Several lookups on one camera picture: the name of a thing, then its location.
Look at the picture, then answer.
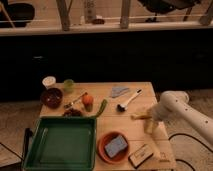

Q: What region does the green cup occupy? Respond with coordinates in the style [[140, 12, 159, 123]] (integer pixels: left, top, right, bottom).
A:
[[63, 79, 74, 93]]

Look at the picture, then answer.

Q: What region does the metal fork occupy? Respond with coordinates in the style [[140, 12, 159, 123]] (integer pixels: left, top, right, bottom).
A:
[[64, 92, 87, 109]]

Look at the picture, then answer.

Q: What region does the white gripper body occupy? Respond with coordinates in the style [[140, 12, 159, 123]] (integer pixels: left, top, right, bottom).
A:
[[148, 104, 165, 121]]

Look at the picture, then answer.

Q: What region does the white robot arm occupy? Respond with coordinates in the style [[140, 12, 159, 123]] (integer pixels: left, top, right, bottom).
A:
[[147, 91, 213, 146]]

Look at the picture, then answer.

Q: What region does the grey folded cloth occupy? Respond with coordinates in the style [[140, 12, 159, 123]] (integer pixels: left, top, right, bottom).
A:
[[110, 86, 130, 98]]

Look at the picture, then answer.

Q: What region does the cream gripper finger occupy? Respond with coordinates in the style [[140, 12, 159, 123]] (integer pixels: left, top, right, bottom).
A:
[[144, 119, 159, 134]]

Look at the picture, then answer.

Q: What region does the black cable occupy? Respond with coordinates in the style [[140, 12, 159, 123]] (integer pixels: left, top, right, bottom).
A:
[[168, 132, 213, 171]]

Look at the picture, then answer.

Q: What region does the white handled dish brush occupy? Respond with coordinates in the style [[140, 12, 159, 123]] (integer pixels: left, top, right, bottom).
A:
[[117, 89, 142, 112]]

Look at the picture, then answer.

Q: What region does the wooden block eraser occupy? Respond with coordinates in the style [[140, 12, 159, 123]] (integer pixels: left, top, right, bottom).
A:
[[128, 144, 154, 169]]

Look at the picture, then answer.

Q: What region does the yellow banana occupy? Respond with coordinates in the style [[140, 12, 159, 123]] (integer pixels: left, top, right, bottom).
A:
[[131, 115, 151, 120]]

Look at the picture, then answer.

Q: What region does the blue sponge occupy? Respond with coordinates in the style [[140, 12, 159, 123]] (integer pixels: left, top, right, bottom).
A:
[[104, 135, 128, 158]]

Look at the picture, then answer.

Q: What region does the orange bowl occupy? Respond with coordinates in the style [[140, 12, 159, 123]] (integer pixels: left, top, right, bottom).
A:
[[97, 131, 130, 164]]

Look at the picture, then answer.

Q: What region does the dark brown round object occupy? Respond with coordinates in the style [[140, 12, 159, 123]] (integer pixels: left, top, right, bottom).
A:
[[63, 108, 83, 117]]

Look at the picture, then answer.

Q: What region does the green chili pepper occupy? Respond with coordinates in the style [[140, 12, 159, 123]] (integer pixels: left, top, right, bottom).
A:
[[93, 99, 108, 117]]

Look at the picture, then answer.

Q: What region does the green plastic tray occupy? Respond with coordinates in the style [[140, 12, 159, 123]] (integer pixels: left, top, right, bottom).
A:
[[23, 117, 96, 171]]

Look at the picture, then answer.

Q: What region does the dark red bowl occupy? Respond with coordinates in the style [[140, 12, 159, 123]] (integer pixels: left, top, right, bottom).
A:
[[40, 88, 63, 109]]

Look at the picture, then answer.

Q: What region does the orange carrot toy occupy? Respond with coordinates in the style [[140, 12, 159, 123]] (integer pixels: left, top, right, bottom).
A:
[[82, 94, 94, 112]]

